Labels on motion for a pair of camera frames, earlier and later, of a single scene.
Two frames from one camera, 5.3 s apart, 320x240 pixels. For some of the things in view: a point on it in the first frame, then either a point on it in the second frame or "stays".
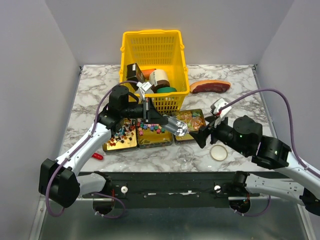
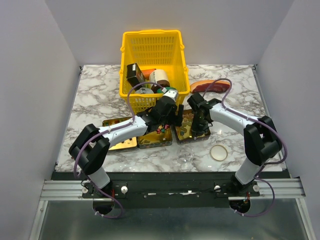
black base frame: x=173 y=190 stays
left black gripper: x=151 y=114 → x=176 y=121
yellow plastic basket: x=161 y=49 stays
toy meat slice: x=210 y=86 stays
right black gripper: x=199 y=136 → x=197 y=129
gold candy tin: x=152 y=135 stays
